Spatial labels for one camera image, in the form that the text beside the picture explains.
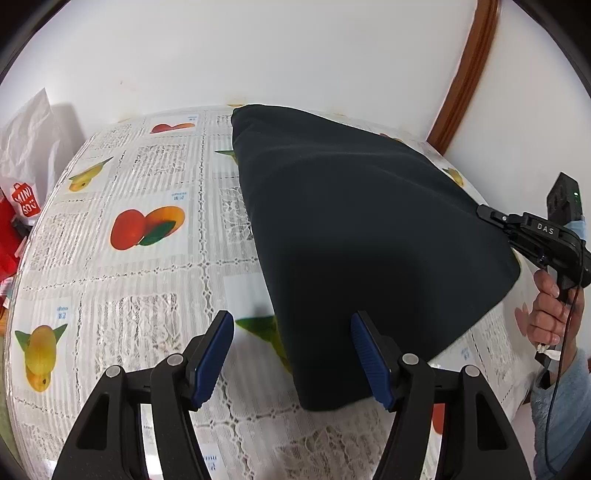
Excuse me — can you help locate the fruit print tablecloth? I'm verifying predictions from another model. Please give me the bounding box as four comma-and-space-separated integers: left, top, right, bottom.
4, 105, 542, 480

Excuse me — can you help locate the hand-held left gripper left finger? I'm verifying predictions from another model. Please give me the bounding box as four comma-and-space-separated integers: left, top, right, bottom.
51, 310, 235, 480

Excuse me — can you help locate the white plastic bag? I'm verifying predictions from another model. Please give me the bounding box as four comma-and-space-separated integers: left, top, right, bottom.
0, 88, 87, 223

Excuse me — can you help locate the person's right hand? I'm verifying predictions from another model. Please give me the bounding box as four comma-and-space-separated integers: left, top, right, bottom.
527, 270, 579, 348

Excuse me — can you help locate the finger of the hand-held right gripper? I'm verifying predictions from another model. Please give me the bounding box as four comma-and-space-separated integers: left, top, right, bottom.
476, 204, 525, 232

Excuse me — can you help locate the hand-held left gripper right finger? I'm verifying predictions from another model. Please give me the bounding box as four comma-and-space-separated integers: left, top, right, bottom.
349, 310, 533, 480

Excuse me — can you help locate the brown wooden door frame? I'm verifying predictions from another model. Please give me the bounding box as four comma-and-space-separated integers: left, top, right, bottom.
425, 0, 502, 154

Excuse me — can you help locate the red bag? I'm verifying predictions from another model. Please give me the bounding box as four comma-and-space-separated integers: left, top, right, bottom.
0, 194, 24, 280

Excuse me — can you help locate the black shirt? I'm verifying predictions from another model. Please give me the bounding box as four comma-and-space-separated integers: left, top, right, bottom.
230, 104, 522, 414

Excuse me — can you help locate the person's right forearm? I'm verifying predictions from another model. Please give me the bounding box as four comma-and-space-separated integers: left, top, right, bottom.
529, 347, 591, 480

